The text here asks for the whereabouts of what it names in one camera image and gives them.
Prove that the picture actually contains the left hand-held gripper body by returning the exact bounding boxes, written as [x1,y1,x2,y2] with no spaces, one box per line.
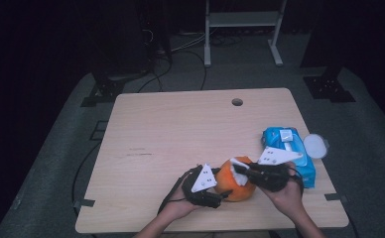
[182,163,223,209]

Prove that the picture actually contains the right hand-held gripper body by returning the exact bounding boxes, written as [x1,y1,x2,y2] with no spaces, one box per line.
[247,146,304,193]

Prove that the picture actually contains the orange plush toy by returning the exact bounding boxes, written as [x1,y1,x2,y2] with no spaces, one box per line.
[212,156,258,203]

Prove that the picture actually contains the white wet wipe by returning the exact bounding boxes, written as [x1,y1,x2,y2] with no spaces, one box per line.
[229,157,250,187]

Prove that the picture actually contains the blue wet wipes pack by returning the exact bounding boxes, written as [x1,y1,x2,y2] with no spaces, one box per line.
[261,126,317,189]

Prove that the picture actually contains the person's right hand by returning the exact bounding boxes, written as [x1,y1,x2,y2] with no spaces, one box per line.
[260,161,307,221]

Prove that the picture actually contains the person's left hand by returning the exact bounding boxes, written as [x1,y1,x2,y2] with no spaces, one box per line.
[160,178,199,221]

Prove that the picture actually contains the white round lid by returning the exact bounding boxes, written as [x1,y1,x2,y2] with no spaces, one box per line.
[303,132,330,160]

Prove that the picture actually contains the black tape strip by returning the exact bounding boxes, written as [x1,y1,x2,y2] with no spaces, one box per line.
[323,192,349,203]
[71,197,96,209]

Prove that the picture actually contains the black stand base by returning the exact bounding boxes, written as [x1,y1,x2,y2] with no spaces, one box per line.
[302,64,357,104]
[79,69,150,108]

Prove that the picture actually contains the white metal stand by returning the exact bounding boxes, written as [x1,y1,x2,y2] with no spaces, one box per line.
[203,0,288,68]

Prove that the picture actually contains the right hand-held gripper cable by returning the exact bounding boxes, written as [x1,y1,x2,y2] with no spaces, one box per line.
[289,166,306,196]

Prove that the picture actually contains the hand-held gripper cable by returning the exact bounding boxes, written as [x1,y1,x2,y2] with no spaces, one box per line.
[157,166,195,215]
[289,166,306,196]

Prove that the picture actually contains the left hand-held gripper cable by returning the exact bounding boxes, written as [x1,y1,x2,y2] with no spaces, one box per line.
[157,166,195,215]

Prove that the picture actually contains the black floor cable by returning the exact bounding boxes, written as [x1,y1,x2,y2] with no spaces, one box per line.
[136,49,208,94]

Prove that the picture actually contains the thin black cable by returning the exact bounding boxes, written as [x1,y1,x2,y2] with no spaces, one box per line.
[70,141,103,212]

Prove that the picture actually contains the white floor cables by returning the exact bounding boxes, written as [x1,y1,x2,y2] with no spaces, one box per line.
[169,30,208,55]

